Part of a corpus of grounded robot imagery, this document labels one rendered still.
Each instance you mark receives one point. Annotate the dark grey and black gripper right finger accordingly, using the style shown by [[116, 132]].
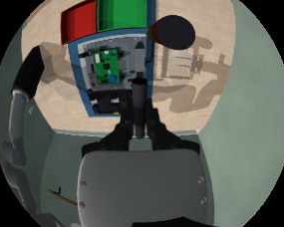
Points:
[[164, 139]]

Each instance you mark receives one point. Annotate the red open-top bin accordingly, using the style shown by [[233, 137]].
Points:
[[78, 20]]

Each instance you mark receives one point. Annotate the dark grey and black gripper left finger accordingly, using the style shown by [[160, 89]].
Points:
[[118, 139]]

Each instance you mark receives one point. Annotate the green bin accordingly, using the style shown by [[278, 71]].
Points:
[[113, 14]]

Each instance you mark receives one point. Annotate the green circuit board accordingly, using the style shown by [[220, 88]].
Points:
[[107, 66]]

